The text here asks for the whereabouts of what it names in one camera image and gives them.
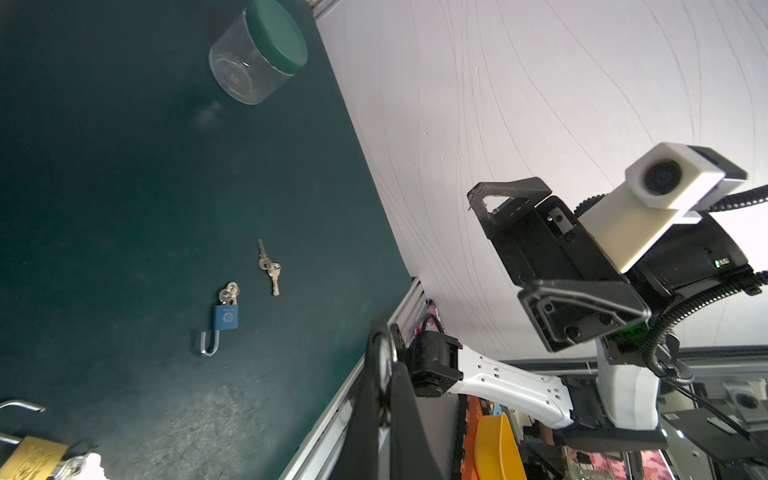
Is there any pink Fox's candy bag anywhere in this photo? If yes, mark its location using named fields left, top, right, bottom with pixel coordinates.
left=419, top=299, right=676, bottom=480

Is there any yellow plastic object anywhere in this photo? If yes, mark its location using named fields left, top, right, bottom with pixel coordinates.
left=474, top=413, right=527, bottom=480

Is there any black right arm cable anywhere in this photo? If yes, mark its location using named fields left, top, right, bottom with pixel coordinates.
left=572, top=182, right=768, bottom=385

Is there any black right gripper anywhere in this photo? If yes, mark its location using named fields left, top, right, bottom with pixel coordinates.
left=467, top=177, right=753, bottom=353

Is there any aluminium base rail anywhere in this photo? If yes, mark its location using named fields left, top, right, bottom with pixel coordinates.
left=279, top=277, right=427, bottom=480

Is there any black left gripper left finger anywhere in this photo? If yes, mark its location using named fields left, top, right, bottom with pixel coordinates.
left=329, top=323, right=396, bottom=479

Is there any brass padlock with keys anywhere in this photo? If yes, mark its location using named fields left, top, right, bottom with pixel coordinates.
left=1, top=432, right=107, bottom=480

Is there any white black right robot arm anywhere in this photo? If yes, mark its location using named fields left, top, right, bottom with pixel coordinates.
left=397, top=177, right=767, bottom=452

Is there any blue padlock with keys right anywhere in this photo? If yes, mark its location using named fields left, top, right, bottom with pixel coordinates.
left=200, top=281, right=240, bottom=357

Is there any clear jar green lid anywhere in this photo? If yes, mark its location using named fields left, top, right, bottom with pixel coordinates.
left=208, top=1, right=308, bottom=105

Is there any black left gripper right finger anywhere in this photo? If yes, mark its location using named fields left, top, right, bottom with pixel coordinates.
left=389, top=324, right=443, bottom=480

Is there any silver key pair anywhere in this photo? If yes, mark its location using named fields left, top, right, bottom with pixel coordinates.
left=258, top=239, right=282, bottom=297

